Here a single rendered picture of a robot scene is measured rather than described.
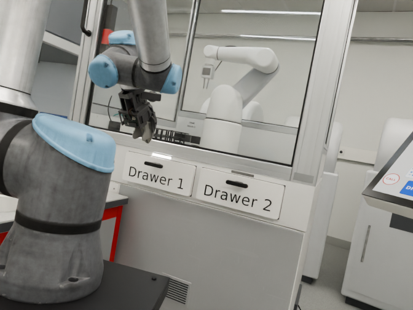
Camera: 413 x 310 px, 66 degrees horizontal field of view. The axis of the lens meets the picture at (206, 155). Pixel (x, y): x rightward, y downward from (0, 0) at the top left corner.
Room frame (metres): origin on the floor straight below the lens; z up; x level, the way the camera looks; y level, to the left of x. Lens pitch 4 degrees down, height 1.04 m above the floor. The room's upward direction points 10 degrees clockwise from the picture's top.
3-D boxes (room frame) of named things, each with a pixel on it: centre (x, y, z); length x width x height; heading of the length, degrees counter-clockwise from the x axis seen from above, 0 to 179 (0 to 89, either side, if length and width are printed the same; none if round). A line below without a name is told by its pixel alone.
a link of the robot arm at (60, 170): (0.46, 0.20, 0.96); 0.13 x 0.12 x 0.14; 84
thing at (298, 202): (1.61, -0.05, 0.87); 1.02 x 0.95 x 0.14; 69
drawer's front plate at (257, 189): (1.06, -0.13, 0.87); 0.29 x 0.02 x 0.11; 69
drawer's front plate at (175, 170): (1.18, 0.17, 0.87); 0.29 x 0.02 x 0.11; 69
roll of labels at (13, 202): (0.83, 0.50, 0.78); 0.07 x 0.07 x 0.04
